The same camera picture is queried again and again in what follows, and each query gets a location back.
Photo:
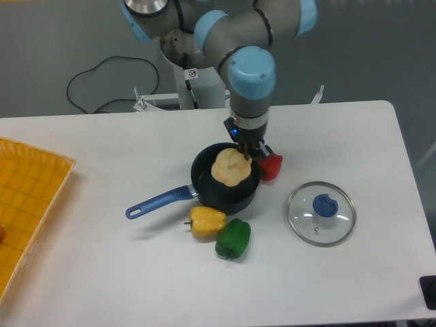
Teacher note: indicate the green bell pepper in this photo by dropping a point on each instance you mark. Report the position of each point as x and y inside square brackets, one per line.
[233, 239]

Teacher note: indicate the red bell pepper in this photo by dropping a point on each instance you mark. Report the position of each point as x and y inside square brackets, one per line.
[270, 167]

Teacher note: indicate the glass lid blue knob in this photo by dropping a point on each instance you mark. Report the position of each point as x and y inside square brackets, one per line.
[321, 214]

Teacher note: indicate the yellow bell pepper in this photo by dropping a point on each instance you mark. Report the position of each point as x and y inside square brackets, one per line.
[206, 222]

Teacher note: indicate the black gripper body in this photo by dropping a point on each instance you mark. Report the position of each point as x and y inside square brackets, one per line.
[255, 136]

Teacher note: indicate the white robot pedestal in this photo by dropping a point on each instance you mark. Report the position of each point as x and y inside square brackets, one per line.
[201, 92]

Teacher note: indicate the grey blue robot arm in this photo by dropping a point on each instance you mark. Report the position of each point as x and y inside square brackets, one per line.
[185, 15]

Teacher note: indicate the black pot blue handle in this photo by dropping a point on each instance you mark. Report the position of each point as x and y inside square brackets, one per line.
[205, 188]

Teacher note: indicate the yellow woven basket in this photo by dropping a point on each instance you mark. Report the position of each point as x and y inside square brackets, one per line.
[31, 181]

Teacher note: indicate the black box table corner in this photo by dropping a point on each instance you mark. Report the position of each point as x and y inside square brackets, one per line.
[428, 286]

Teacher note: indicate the round knotted bread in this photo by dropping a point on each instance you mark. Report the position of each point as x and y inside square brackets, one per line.
[231, 167]

